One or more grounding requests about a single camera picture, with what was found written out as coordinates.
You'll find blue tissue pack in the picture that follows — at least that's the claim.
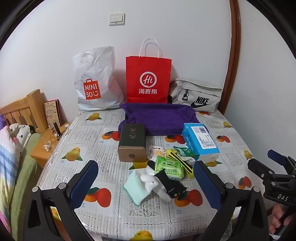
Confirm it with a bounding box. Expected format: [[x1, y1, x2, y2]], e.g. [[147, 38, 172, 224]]
[[182, 123, 220, 163]]

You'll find white spotted plush toy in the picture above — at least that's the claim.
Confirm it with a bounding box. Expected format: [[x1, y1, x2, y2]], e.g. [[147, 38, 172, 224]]
[[9, 123, 35, 152]]

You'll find white knotted sock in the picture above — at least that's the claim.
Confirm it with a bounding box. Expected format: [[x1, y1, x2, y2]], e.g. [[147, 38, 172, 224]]
[[150, 183, 172, 202]]

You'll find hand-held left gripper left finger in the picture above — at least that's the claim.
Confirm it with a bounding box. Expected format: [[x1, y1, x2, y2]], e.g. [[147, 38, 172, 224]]
[[22, 160, 100, 241]]

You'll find fruit print packet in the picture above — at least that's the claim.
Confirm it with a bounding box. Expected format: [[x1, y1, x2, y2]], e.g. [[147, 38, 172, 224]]
[[148, 145, 166, 160]]

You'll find white wall switch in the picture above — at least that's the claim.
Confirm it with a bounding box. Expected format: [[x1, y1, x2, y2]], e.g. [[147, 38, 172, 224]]
[[109, 13, 126, 26]]

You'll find striped bed quilt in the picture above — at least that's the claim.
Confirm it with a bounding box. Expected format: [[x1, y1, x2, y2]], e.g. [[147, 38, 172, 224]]
[[0, 126, 22, 233]]

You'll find fruit print tablecloth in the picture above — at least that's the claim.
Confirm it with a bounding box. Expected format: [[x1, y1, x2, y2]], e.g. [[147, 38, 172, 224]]
[[37, 109, 273, 241]]

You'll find mint green cloth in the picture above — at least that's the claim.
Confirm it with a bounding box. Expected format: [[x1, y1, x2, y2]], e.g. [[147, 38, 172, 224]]
[[124, 173, 151, 205]]

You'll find red paper bag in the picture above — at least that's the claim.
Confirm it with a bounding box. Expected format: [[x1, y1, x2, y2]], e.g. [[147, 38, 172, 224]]
[[125, 38, 172, 104]]

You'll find dark green wipe packet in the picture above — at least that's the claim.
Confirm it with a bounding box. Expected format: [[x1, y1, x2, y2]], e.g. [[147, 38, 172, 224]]
[[173, 146, 197, 163]]

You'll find grey waist bag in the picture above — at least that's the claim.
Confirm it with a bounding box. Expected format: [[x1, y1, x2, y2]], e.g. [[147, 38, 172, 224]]
[[168, 78, 223, 113]]

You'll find dark tea tin box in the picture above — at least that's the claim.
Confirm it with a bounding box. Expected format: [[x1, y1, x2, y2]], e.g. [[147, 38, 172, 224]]
[[117, 123, 148, 162]]

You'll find white plastic shopping bag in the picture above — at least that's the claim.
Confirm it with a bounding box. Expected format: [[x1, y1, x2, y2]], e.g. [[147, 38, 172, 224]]
[[73, 46, 125, 111]]

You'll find purple towel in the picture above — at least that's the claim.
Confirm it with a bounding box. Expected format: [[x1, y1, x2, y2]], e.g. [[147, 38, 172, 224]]
[[118, 103, 200, 136]]

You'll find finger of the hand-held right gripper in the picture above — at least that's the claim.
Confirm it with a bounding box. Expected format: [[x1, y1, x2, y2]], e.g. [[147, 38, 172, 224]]
[[268, 149, 296, 172], [247, 158, 281, 186]]

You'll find wooden door frame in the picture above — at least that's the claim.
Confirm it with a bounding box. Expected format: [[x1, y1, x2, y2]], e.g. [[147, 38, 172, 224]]
[[217, 0, 242, 114]]

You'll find green blanket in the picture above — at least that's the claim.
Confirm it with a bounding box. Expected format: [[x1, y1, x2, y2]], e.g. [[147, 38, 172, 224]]
[[10, 133, 44, 234]]

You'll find patterned book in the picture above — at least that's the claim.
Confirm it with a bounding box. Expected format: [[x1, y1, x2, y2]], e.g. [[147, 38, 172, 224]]
[[44, 100, 62, 128]]

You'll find wooden headboard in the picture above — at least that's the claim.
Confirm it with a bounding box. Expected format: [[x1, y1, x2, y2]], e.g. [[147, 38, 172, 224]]
[[0, 89, 50, 133]]

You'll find person's right hand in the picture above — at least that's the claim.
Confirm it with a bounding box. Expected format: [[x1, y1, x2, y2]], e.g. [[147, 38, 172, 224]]
[[269, 204, 292, 235]]

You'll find light green tissue packet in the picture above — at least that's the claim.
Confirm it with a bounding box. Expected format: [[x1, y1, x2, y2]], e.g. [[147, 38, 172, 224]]
[[154, 156, 185, 180]]

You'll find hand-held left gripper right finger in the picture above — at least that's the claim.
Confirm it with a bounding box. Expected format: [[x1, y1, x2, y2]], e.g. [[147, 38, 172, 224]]
[[193, 160, 271, 241]]

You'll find wooden nightstand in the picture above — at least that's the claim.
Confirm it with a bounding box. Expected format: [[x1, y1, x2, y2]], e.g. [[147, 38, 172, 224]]
[[30, 122, 72, 168]]

